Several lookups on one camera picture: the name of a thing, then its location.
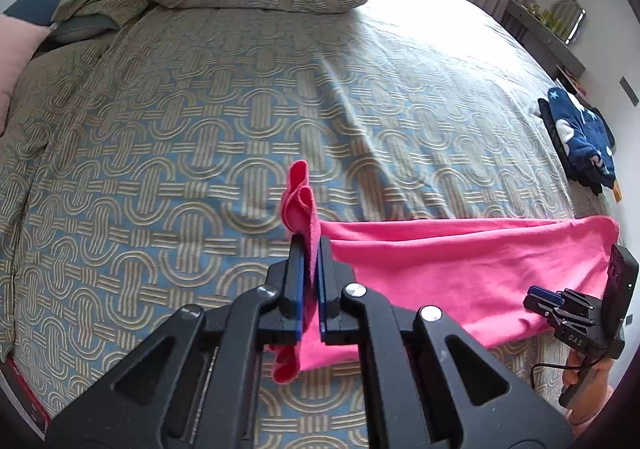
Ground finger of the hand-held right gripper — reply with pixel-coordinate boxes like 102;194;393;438
523;295;560;321
528;286;567;306

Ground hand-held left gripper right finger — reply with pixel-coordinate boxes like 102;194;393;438
317;236;573;449

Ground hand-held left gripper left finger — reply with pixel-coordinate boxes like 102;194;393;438
47;234;306;449

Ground pink pants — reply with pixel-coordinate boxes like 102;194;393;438
272;160;621;385

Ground person's right hand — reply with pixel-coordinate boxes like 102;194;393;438
561;354;617;427

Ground navy star print blanket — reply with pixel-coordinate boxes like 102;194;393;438
537;87;617;188

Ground bed with patterned sheet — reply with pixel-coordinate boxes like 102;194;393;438
0;0;626;449

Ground pink items on desk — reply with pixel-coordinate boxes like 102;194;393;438
564;68;587;96

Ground grey side shelf with items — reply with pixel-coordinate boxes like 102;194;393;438
502;0;586;80

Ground standing mirror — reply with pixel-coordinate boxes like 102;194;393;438
550;0;587;44

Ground green bottles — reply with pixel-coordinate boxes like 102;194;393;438
529;4;557;28

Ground red phone case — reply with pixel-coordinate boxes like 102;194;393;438
0;356;51;436

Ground dark grey pillow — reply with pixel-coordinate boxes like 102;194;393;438
47;16;121;46

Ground patterned pillow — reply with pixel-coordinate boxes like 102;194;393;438
52;0;151;24

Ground pink pillow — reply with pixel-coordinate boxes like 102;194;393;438
0;14;53;136

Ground black cable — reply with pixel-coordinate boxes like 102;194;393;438
530;362;577;398

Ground grey wall switch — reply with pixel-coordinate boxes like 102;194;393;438
619;76;640;107

